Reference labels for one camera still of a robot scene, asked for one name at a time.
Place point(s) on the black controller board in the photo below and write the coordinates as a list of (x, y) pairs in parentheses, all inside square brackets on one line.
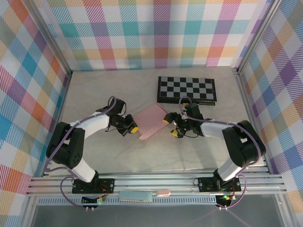
[(225, 199), (92, 200)]

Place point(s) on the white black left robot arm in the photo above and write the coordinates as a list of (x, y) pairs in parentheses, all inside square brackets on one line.
[(80, 170)]

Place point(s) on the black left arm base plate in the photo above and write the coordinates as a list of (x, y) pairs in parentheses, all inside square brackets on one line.
[(94, 186)]

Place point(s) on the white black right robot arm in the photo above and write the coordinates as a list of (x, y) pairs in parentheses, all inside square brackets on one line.
[(227, 172)]

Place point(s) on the black grey folding chessboard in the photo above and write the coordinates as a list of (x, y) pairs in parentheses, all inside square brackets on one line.
[(187, 87)]

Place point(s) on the light blue oblong pad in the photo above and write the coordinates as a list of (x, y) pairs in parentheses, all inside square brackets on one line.
[(135, 196)]

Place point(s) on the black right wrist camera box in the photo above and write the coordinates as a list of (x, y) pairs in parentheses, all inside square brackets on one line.
[(193, 110)]

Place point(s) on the aluminium side rail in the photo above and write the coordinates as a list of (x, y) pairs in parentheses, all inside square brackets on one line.
[(243, 94), (67, 82)]

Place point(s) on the small pink oblong pad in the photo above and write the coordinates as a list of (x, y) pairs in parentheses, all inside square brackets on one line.
[(163, 192)]

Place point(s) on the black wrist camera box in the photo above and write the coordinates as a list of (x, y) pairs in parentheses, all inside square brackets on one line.
[(193, 110), (119, 105)]

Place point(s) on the aluminium frame post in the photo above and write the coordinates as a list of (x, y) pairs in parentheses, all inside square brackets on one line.
[(47, 35), (258, 35)]

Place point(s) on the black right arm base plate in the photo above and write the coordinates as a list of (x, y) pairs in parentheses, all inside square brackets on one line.
[(208, 184)]

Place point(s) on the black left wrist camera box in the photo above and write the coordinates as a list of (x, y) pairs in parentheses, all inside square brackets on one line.
[(119, 105)]

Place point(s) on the aluminium mounting rail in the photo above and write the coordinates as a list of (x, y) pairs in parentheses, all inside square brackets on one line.
[(154, 183)]

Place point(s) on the pink paper box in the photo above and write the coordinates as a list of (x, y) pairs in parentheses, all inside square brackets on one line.
[(149, 118)]

